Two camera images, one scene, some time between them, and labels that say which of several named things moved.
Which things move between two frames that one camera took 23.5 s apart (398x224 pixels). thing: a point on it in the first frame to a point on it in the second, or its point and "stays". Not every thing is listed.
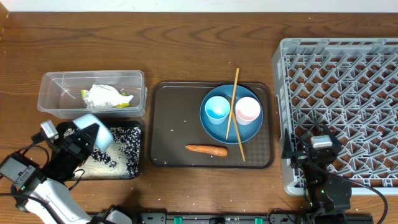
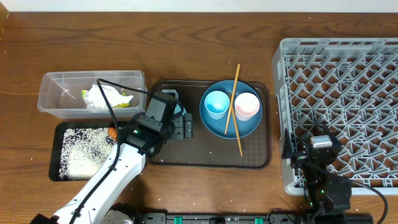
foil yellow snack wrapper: (85, 93) stays
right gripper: (288, 151) stays
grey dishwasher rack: (349, 85) stays
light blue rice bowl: (104, 138) to (177, 109)
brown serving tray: (178, 139) stays
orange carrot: (216, 150) to (112, 132)
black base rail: (253, 218) stays
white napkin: (102, 96) stays
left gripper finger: (83, 139) to (188, 126)
